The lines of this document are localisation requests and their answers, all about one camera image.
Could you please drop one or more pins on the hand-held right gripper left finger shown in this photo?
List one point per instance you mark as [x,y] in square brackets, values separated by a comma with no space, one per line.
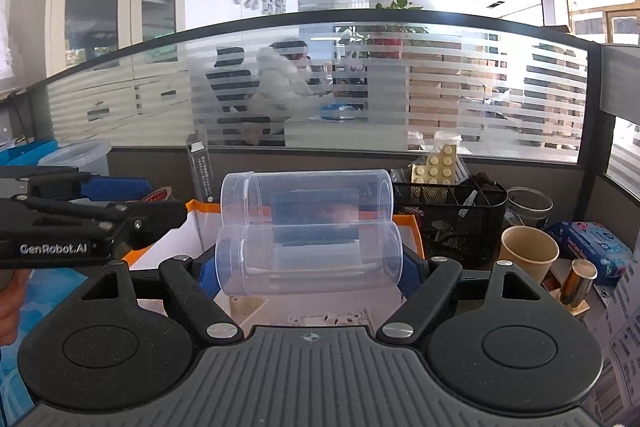
[207,279]

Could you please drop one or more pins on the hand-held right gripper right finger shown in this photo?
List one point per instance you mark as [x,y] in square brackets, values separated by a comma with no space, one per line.
[412,274]

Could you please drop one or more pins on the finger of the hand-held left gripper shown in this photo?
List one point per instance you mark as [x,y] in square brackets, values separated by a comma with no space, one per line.
[117,189]
[155,219]

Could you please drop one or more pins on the orange cardboard box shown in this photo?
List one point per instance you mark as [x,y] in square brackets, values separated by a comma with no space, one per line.
[170,242]

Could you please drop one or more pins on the white wall socket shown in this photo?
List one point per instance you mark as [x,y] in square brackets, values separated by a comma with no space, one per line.
[330,318]

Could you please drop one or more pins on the clear plastic double jar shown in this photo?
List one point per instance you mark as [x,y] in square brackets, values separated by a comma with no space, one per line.
[310,252]

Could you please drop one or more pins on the person's left hand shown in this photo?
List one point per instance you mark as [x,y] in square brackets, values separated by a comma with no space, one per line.
[11,307]

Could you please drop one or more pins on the blue printed desk mat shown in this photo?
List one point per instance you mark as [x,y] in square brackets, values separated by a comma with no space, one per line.
[60,279]

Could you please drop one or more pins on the clear cup with green logo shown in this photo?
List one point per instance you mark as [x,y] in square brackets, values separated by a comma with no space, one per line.
[75,157]

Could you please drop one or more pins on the black mesh organizer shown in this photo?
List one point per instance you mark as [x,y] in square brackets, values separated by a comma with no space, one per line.
[450,222]

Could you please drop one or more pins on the black white carton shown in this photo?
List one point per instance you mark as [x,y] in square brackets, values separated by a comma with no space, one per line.
[200,167]

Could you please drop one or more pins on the beige building brick plate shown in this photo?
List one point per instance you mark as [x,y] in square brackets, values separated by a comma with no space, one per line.
[437,164]

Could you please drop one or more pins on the beige paper cup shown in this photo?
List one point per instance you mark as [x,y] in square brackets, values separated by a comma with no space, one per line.
[527,252]

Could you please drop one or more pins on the clear glass jar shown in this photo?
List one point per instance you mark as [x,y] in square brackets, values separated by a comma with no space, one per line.
[530,207]

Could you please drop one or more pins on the gold metal cylinder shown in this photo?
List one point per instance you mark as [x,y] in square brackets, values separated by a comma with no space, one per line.
[577,282]

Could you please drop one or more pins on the blue wet wipes pack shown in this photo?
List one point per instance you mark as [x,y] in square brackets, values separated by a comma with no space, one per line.
[595,249]

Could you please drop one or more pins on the striped glass partition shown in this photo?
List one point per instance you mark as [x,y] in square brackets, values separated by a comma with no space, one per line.
[450,82]

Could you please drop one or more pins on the potted plant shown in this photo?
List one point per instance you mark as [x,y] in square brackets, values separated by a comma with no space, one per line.
[395,27]

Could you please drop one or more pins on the grey partition panel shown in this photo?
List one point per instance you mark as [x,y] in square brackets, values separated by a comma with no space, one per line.
[620,77]

